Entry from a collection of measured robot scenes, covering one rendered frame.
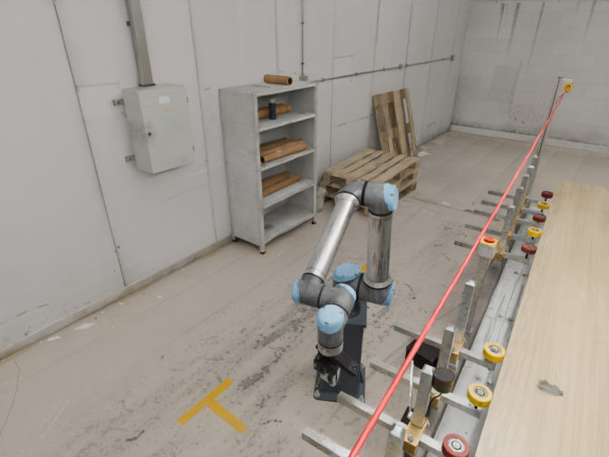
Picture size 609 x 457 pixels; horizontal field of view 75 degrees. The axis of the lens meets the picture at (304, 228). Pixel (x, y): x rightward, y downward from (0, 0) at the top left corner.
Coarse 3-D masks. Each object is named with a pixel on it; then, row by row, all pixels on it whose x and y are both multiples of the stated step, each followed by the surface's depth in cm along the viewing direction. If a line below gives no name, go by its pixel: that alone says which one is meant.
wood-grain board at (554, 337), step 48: (576, 192) 308; (576, 240) 240; (528, 288) 197; (576, 288) 197; (528, 336) 166; (576, 336) 166; (528, 384) 144; (576, 384) 144; (528, 432) 128; (576, 432) 128
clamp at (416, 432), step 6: (426, 420) 135; (408, 426) 133; (414, 426) 133; (426, 426) 136; (408, 432) 131; (414, 432) 131; (420, 432) 131; (414, 438) 129; (408, 444) 128; (414, 444) 127; (408, 450) 129; (414, 450) 127
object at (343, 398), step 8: (344, 400) 143; (352, 400) 143; (352, 408) 142; (360, 408) 140; (368, 408) 140; (368, 416) 139; (384, 416) 137; (384, 424) 136; (400, 424) 134; (424, 440) 129; (432, 440) 129; (424, 448) 130; (432, 448) 127; (440, 448) 127; (440, 456) 127
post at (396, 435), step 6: (396, 426) 105; (390, 432) 104; (396, 432) 104; (402, 432) 104; (390, 438) 105; (396, 438) 103; (402, 438) 104; (390, 444) 106; (396, 444) 104; (402, 444) 107; (390, 450) 107; (396, 450) 105; (390, 456) 108; (396, 456) 106
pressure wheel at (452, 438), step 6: (444, 438) 125; (450, 438) 125; (456, 438) 125; (462, 438) 125; (444, 444) 123; (450, 444) 123; (456, 444) 123; (462, 444) 123; (468, 444) 123; (444, 450) 123; (450, 450) 122; (456, 450) 122; (462, 450) 122; (468, 450) 122; (450, 456) 121; (456, 456) 120; (462, 456) 120; (468, 456) 121
